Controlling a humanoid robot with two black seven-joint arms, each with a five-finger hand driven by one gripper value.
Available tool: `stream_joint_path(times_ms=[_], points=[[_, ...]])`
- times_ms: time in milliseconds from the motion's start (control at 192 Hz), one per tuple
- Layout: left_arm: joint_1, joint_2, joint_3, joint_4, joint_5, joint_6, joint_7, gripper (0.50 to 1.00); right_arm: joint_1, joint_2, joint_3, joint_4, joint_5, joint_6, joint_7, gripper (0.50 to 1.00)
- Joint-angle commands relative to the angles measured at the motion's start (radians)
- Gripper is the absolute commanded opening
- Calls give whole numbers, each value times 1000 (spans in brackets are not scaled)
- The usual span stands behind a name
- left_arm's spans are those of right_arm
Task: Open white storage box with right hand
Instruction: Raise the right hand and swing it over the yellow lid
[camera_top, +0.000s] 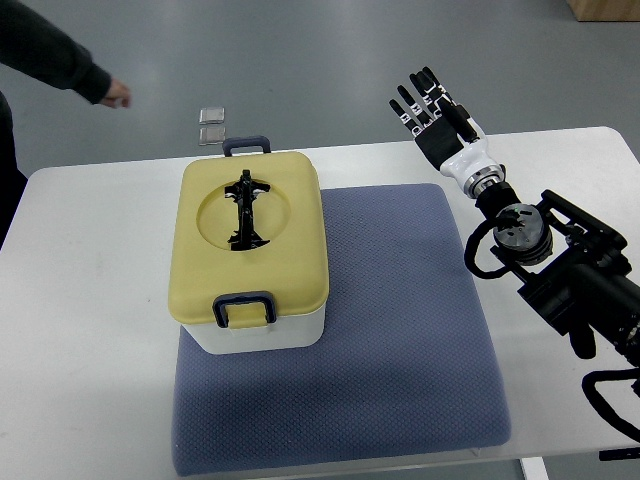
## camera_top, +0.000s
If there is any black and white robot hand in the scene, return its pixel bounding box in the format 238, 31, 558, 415
389, 67, 506, 199

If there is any person's hand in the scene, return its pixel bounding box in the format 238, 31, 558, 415
98, 77, 131, 109

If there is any yellow box lid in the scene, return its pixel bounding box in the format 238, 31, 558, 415
168, 136, 329, 330

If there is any dark sleeved forearm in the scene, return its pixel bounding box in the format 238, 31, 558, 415
1, 1, 118, 106

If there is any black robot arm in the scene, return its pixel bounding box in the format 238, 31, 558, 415
464, 182, 639, 366

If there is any brown cardboard box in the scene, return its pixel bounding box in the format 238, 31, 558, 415
566, 0, 639, 22

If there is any white storage box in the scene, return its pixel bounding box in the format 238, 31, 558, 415
183, 303, 326, 355

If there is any upper metal floor plate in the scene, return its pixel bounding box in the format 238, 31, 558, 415
199, 107, 225, 125

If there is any blue grey cushion mat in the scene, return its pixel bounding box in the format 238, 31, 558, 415
172, 184, 511, 476

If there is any white table leg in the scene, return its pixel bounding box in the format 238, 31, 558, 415
520, 457, 550, 480

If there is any black cable loop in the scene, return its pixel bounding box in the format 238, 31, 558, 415
581, 367, 640, 462

